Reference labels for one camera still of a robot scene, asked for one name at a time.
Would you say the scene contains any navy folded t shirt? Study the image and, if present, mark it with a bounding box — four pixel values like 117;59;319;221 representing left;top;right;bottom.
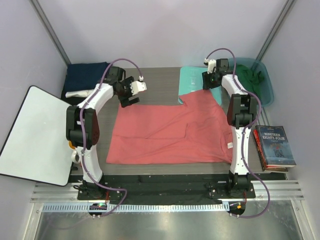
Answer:
63;62;109;92

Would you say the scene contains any pink t shirt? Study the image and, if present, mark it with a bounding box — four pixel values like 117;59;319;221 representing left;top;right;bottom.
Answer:
106;90;233;165

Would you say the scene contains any teal plastic basin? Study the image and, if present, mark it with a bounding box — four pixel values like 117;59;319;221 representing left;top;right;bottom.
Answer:
235;57;274;107

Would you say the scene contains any white mug orange inside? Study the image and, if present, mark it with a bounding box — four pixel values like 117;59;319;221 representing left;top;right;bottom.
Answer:
68;141;80;164

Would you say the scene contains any right aluminium corner post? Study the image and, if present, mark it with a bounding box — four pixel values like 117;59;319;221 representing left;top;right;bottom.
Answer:
255;0;297;62

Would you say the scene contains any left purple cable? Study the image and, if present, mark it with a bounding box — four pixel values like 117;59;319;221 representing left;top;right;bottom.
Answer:
79;57;145;218

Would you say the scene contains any red book underneath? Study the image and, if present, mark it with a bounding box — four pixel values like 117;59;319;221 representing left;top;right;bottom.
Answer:
252;129;289;174

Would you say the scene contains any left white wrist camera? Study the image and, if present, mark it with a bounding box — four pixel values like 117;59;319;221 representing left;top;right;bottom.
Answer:
129;81;147;96

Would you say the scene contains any black folded t shirt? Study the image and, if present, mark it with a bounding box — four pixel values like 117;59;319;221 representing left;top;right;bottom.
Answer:
60;85;86;106

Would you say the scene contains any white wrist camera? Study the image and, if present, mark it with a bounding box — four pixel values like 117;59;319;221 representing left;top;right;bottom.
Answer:
129;81;147;96
203;58;217;74

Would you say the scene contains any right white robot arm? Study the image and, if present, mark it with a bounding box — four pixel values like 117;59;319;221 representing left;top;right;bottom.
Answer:
202;58;258;199

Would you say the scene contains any white slotted cable duct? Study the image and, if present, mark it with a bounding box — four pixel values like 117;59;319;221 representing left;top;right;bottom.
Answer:
42;202;230;214

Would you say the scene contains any white board black rim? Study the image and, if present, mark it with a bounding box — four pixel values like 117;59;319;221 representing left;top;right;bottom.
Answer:
0;85;73;186

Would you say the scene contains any left aluminium corner post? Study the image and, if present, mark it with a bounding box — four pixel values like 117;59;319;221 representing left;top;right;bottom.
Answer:
29;0;71;65

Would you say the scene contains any teal cutting board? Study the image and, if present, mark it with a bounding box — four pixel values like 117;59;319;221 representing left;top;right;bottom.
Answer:
178;66;222;106

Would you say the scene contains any nineteen eighty-four book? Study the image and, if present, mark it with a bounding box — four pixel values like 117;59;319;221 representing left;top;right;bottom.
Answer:
254;125;296;168

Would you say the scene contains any aluminium corner post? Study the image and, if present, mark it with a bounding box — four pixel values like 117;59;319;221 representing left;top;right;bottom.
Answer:
255;0;297;62
29;0;71;65

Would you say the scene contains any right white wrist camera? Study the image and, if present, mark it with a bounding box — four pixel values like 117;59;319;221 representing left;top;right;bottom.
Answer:
203;58;217;74

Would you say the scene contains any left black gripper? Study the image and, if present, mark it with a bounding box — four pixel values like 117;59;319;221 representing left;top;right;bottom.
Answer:
116;77;139;108

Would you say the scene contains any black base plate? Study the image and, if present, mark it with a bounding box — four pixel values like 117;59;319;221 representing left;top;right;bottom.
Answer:
76;174;256;206

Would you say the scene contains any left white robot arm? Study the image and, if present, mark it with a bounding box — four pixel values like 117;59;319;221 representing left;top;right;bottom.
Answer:
61;62;147;200

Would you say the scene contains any green t shirt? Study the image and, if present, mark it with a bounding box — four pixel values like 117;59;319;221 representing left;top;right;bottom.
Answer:
235;64;265;99

